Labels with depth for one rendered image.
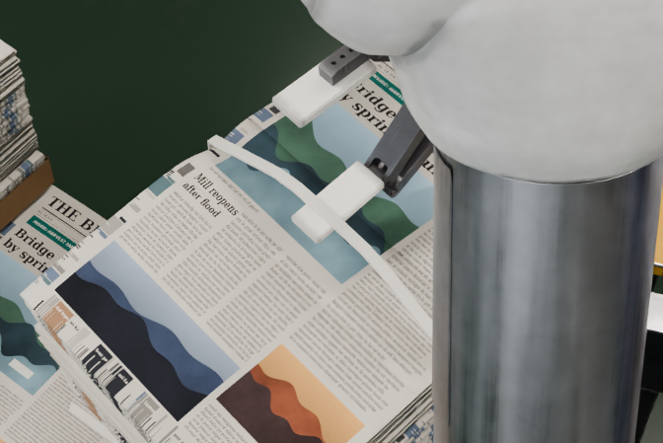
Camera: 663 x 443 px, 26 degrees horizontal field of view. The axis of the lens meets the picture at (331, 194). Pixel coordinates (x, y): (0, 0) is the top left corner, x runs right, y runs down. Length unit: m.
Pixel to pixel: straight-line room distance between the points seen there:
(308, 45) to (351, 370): 1.84
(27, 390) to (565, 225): 0.96
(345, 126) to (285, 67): 1.63
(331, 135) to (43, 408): 0.46
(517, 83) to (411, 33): 0.04
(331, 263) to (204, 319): 0.11
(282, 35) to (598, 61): 2.35
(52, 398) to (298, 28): 1.54
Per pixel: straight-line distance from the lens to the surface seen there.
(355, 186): 1.09
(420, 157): 1.12
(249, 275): 1.11
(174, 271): 1.12
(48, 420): 1.47
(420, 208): 1.15
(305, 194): 1.09
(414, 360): 1.07
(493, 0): 0.53
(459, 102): 0.56
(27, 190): 1.59
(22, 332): 1.53
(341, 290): 1.10
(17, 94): 1.50
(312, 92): 0.97
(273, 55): 2.84
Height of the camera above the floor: 2.11
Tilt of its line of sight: 54 degrees down
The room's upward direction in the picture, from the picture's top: straight up
